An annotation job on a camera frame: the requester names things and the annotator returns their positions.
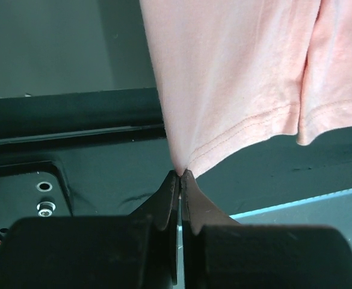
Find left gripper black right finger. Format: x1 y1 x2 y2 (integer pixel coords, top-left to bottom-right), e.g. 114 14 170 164
180 170 352 288

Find salmon pink t shirt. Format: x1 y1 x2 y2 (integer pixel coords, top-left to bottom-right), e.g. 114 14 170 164
140 1 352 176

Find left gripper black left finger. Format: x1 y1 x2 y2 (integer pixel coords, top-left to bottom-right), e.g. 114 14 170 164
0 171 179 288

